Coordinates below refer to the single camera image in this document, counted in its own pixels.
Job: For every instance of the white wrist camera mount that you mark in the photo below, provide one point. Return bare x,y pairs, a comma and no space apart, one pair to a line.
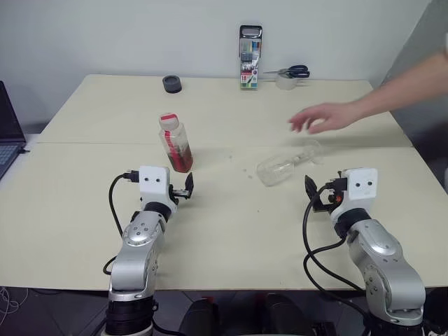
364,185
154,189

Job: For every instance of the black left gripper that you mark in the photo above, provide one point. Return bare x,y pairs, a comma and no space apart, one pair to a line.
179,194

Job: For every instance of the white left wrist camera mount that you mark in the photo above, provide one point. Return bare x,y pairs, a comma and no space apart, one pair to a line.
154,189

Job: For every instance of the marker pen set case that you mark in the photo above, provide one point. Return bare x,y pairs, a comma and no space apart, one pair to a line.
250,70

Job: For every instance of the dark grey laptop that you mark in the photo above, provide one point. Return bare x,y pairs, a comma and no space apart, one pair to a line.
8,140

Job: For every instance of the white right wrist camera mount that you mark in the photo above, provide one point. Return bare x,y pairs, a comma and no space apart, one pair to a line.
364,185

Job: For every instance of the clear tape roll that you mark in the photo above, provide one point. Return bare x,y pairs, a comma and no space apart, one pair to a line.
286,83

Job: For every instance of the red white bottle cap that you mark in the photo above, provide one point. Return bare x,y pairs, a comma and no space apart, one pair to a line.
168,120

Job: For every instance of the person's bare forearm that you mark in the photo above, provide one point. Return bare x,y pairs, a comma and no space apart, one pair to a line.
402,91

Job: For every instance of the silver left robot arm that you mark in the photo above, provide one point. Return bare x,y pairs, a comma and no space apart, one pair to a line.
138,241

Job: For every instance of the person's bare hand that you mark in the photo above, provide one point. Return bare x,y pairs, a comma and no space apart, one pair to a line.
332,117

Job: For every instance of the plastic bottle with red contents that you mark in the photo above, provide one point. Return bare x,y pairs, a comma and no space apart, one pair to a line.
178,150

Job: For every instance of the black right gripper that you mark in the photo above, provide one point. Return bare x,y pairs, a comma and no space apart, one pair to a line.
327,203

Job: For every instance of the small black laptop plug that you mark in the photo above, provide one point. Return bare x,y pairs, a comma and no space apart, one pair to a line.
25,150

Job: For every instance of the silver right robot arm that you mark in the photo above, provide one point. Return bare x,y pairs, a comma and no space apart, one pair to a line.
381,252

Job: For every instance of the black round puck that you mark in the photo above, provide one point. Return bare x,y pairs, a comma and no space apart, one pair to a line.
172,84

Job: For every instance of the grey partition panel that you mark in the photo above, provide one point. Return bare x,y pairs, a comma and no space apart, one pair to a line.
425,28

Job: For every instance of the clear wine glass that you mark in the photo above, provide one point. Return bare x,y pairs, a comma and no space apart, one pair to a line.
276,169

